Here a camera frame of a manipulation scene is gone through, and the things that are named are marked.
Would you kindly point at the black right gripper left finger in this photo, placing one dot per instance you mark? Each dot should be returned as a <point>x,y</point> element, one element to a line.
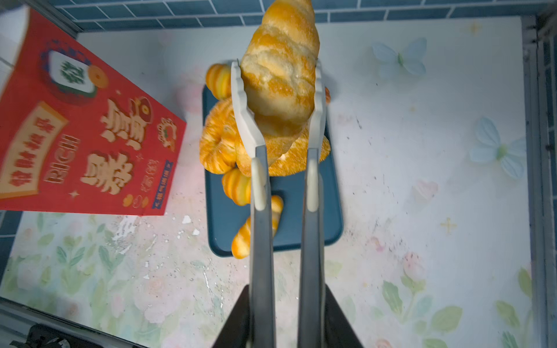
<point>235,331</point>

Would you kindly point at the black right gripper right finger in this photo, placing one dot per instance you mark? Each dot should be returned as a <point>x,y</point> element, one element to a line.
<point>338,330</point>

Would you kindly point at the steel tongs with white tips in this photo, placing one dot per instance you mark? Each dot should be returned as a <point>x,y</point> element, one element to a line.
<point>311,313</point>

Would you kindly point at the red white paper bag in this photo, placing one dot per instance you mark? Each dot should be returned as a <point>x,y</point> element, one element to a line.
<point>77,136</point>

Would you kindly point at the golden croissant roll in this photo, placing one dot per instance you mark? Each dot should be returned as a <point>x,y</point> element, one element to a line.
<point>278,67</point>

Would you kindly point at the small striped pumpkin bun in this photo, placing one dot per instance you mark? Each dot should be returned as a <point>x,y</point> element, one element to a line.
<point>237,187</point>

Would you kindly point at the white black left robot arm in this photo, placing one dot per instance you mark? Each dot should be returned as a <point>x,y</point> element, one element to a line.
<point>25,327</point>

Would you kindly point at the sesame covered golden bun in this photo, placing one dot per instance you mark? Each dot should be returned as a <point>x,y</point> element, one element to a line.
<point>290,163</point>

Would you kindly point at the reddish brown flaky pastry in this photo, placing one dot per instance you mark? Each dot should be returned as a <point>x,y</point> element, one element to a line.
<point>328,96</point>

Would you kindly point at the small round striped bun back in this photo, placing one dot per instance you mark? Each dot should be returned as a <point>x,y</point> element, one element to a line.
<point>218,80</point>

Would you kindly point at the twisted ring bread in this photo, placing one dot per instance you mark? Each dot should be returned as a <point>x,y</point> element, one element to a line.
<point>218,139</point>

